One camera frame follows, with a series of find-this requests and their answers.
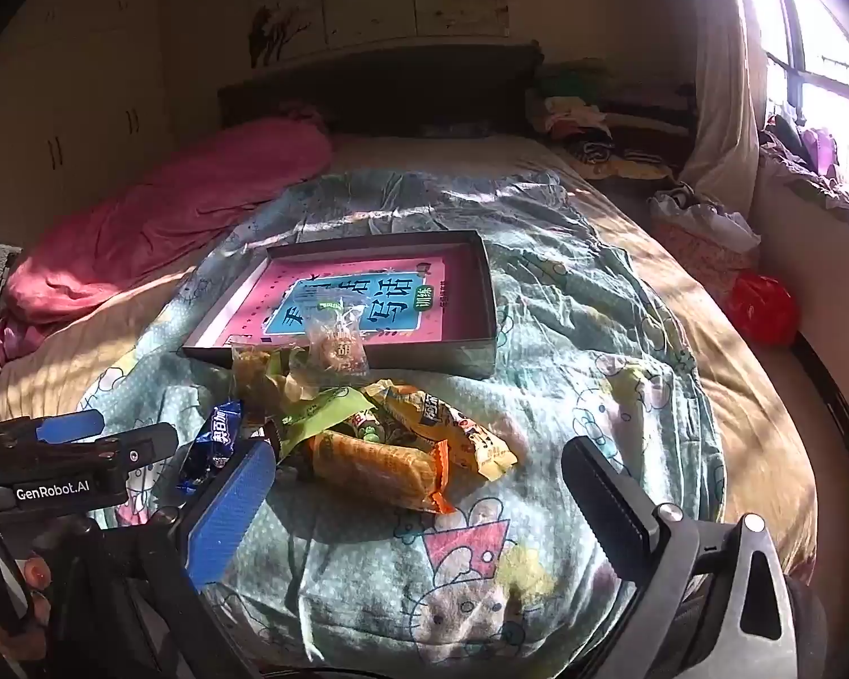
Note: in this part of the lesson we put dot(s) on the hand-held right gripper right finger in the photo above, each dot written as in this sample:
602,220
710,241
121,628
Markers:
608,502

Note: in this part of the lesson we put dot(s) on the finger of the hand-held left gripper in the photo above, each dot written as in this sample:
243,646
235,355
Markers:
71,424
145,447

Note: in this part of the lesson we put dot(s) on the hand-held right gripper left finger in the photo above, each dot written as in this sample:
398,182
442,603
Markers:
230,509

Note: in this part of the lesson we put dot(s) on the blue cookie packet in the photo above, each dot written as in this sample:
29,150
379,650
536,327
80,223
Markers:
216,438

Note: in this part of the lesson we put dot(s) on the clear bag of yellow snack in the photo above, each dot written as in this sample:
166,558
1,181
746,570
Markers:
255,368

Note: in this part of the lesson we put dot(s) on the orange cake packet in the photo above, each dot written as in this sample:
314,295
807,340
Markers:
375,474

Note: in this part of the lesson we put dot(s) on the yellow snack packet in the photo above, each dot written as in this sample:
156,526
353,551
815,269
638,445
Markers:
460,435

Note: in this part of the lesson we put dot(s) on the clear pastry packet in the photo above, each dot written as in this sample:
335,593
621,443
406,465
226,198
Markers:
336,357

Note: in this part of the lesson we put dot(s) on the dark cardboard box tray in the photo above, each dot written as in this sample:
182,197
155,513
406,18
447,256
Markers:
467,361

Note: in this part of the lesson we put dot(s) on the person's left hand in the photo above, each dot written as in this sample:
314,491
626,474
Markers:
40,583

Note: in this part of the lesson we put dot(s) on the cartoon printed quilt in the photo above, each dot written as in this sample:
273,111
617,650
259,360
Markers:
573,339

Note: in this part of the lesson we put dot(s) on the bed with beige sheet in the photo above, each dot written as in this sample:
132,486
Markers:
714,339

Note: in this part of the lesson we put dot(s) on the pink book with blue label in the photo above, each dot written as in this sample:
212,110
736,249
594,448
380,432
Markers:
269,297

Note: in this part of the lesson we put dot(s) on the pink blanket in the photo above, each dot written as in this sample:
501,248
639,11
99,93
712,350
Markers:
148,219

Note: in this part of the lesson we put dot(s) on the red plastic bag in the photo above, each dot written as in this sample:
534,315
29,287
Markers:
760,308

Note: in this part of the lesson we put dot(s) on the pink patterned box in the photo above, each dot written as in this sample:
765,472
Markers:
700,258

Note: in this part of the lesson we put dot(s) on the white plastic bag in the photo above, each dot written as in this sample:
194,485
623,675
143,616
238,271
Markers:
707,216

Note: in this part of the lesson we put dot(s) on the white wardrobe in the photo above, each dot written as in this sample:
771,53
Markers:
78,85

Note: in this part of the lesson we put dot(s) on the pile of clothes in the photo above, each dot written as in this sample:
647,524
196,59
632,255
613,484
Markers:
573,117

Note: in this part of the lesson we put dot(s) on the clothes on windowsill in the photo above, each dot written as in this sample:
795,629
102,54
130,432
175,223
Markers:
813,148

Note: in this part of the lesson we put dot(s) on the beige curtain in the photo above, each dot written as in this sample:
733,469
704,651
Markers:
721,85

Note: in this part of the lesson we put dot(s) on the dark headboard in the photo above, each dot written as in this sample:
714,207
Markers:
396,85

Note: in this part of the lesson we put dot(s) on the window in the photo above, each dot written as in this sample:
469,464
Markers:
828,35

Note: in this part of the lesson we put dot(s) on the wall painting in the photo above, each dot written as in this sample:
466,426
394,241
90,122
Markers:
368,7

